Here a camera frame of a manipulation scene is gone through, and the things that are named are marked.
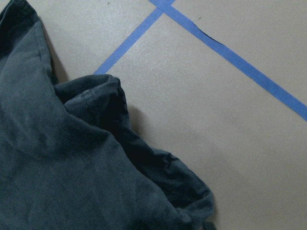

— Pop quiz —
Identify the black graphic t-shirt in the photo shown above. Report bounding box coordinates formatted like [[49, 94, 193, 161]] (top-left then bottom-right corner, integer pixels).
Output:
[[0, 0, 215, 230]]

